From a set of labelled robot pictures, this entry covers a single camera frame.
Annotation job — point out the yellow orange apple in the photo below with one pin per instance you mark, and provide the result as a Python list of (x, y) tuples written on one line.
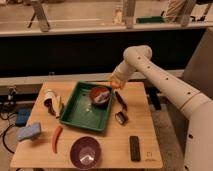
[(115, 85)]

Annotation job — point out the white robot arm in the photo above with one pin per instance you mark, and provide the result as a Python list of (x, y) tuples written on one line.
[(193, 104)]

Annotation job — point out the red bowl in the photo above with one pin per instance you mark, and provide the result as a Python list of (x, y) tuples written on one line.
[(95, 91)]

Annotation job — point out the white cloth in bowl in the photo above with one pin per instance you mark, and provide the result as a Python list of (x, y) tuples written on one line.
[(101, 98)]

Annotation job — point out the purple bowl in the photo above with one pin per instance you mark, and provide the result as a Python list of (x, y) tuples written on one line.
[(85, 153)]

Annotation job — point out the green plastic tray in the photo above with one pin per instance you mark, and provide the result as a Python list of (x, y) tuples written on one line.
[(80, 112)]

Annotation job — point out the white cup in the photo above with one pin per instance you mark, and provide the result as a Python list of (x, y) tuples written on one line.
[(49, 95)]

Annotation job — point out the orange carrot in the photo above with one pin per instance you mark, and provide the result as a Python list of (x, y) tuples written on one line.
[(55, 137)]

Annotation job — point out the black remote control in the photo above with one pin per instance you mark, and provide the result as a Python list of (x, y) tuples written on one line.
[(134, 148)]

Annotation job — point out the green mat in background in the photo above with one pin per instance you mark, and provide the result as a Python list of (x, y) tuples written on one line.
[(153, 19)]

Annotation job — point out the blue box under table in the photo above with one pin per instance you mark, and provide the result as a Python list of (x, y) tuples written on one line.
[(22, 116)]

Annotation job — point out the blue sponge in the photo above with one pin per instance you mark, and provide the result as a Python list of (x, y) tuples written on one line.
[(29, 132)]

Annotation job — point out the black handled brush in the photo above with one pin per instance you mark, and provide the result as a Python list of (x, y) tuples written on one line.
[(121, 116)]

